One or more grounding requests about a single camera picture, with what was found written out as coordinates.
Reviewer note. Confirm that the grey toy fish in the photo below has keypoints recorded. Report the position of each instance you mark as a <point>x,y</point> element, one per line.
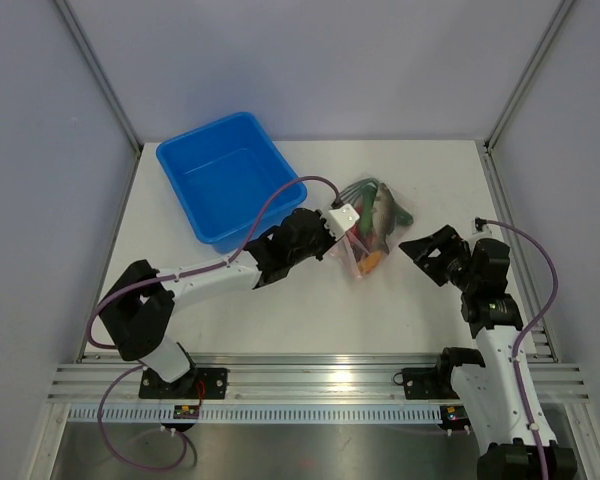
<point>383,217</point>

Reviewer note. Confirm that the aluminium frame post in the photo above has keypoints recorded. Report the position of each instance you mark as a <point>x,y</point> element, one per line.
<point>79,37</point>
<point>532,67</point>

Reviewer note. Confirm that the red toy chili pepper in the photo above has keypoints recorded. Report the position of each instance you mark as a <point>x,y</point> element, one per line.
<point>359,208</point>

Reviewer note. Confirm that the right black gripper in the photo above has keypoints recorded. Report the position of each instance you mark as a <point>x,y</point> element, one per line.
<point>418,251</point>

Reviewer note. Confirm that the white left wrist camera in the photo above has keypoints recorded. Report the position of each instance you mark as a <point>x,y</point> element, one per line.
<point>340,220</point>

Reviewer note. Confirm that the aluminium mounting rail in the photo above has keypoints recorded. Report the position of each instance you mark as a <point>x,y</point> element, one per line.
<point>263,379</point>

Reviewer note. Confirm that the right small circuit board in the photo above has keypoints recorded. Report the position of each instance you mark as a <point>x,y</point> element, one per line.
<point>455,414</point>

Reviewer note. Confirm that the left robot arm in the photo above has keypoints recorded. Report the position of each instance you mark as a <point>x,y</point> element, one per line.
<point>139,307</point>

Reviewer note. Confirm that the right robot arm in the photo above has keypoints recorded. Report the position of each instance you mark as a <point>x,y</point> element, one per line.
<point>492,379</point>

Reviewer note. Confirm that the right aluminium frame post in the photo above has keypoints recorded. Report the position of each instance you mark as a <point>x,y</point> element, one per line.
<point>532,67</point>

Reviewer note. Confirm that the green toy scallion strands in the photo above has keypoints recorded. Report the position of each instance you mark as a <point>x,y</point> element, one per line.
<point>367,187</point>

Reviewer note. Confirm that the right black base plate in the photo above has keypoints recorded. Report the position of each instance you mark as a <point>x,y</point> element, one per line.
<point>424,384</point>

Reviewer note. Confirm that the left aluminium frame post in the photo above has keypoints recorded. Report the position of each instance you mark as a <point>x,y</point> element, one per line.
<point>79,37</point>

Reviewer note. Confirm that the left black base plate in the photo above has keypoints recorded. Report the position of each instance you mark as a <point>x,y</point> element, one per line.
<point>205,383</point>

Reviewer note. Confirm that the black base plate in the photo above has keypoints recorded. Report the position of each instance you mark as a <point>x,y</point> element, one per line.
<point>205,383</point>
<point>424,384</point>

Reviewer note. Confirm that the blue plastic bin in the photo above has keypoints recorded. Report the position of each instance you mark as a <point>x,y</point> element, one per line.
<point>222,174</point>

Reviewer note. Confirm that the left small circuit board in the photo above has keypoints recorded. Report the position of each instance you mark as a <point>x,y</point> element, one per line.
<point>186,412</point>

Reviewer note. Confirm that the clear zip top bag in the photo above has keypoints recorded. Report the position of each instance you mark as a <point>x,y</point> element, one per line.
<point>353,247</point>

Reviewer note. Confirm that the white slotted cable duct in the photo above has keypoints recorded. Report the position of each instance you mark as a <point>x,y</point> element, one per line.
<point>263,414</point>

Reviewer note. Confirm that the small circuit board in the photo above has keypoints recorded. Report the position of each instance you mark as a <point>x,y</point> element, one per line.
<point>186,412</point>
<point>455,414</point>

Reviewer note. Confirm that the orange toy food piece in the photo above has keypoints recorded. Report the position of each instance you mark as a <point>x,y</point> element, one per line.
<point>370,262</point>

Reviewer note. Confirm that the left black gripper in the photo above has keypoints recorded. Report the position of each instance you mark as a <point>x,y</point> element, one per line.
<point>329,239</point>

